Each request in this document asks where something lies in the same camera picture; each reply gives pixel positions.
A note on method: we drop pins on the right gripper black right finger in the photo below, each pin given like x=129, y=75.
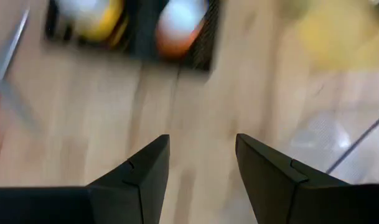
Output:
x=270, y=180

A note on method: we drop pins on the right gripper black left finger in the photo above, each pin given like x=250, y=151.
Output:
x=139, y=186

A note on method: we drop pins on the orange paint bottle white cap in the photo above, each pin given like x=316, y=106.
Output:
x=176, y=46

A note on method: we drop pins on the yellow paint bottle white cap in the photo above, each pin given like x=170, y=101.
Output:
x=105, y=21

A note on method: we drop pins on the black slotted plastic basket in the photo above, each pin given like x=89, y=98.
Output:
x=142, y=34

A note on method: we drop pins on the yellow plastic tray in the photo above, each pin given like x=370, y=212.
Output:
x=326, y=34

